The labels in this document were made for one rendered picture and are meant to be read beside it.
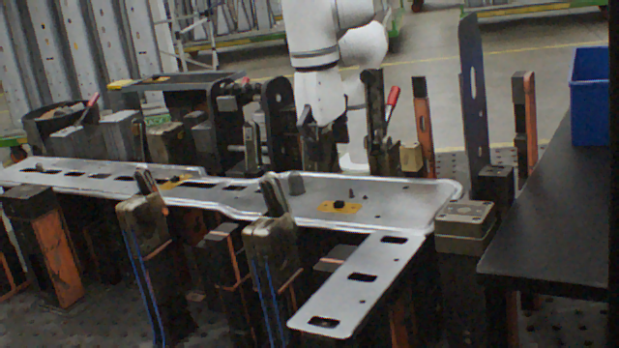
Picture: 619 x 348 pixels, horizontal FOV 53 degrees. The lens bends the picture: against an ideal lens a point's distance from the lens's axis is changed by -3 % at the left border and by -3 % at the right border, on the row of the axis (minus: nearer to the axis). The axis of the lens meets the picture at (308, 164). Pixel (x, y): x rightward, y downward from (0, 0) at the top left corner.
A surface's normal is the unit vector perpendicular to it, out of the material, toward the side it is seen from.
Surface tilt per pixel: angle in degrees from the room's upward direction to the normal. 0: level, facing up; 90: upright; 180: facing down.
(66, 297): 90
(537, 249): 0
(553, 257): 0
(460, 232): 89
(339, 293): 0
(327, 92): 90
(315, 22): 92
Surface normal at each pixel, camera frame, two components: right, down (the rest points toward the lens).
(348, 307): -0.16, -0.93
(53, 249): 0.85, 0.04
